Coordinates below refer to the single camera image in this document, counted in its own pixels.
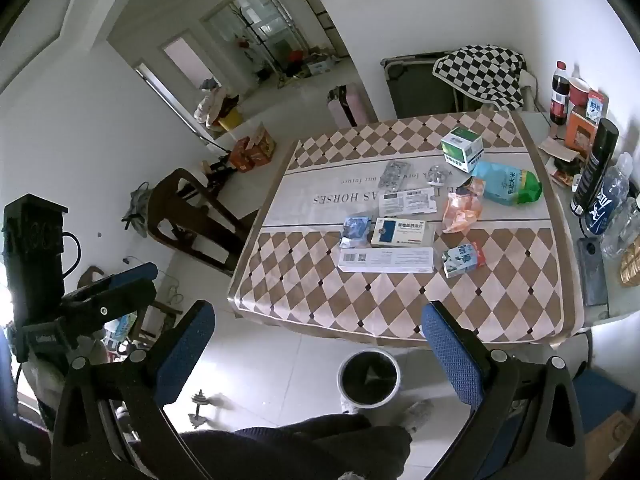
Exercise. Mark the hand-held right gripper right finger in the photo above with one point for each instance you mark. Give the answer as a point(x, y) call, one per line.
point(450, 355)

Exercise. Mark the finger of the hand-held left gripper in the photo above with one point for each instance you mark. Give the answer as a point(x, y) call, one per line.
point(135, 272)
point(120, 307)

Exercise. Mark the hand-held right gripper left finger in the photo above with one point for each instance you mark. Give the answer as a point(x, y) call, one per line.
point(185, 350)

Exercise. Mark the small blue milk carton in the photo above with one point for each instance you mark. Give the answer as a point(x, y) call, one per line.
point(462, 260)

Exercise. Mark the long white box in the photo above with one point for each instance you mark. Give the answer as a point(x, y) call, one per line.
point(385, 261)

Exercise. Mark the blue white medicine box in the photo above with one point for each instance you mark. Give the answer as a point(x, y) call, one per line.
point(402, 234)

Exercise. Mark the orange plastic wrapper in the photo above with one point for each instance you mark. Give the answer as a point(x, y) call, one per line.
point(460, 210)

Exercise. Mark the blue packet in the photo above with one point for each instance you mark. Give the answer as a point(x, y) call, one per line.
point(356, 230)

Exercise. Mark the green blue rice bag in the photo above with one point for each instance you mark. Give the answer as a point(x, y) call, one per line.
point(505, 182)

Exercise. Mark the green white carton box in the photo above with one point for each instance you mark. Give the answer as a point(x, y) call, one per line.
point(462, 152)

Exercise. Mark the small dumbbell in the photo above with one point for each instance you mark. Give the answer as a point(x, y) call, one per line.
point(198, 394)

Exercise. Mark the grey cloth bag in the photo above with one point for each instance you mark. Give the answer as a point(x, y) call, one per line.
point(137, 210)

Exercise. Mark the grey fuzzy slipper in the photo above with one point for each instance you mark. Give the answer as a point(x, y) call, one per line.
point(417, 415)

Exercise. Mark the dark wooden chair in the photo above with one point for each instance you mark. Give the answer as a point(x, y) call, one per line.
point(172, 210)

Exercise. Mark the brown checkered tablecloth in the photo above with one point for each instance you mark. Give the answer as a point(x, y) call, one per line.
point(320, 290)

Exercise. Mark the person's dark trousers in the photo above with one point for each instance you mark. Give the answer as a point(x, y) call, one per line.
point(300, 450)

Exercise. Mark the dark phone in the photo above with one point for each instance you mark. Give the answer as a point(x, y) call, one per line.
point(592, 272)

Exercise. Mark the orange gift box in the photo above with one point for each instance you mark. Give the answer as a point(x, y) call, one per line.
point(255, 152)

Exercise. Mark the yellow bag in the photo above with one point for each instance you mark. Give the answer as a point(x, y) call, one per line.
point(231, 121)

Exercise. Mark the small silver blister pack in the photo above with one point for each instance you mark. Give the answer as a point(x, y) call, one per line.
point(436, 176)

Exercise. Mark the pile of clothes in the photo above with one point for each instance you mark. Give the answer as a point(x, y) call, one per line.
point(212, 105)

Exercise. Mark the cardboard box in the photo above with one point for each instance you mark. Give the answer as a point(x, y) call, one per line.
point(615, 440)

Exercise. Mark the large silver blister pack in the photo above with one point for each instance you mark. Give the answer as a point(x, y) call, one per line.
point(395, 175)

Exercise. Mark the brown textured object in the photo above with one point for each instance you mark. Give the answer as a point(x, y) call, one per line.
point(631, 262)

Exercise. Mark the clear plastic bottle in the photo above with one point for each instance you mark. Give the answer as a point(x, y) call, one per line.
point(622, 232)

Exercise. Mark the blue label water bottle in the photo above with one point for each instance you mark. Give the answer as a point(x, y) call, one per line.
point(607, 200)

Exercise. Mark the brown cardboard piece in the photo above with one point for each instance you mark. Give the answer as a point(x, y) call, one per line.
point(552, 147)

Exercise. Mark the dark green folding bed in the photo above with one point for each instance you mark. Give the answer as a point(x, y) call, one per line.
point(415, 90)

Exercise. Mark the pink suitcase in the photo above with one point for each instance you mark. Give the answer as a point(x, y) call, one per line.
point(352, 105)

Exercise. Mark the cola bottle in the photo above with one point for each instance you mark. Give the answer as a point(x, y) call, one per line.
point(559, 100)

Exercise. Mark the black white checkered cloth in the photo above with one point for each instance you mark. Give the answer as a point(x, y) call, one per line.
point(480, 72)

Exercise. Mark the red paper cup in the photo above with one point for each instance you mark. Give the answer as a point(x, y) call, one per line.
point(579, 94)

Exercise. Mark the glass sliding door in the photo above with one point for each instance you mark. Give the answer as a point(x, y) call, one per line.
point(280, 15)

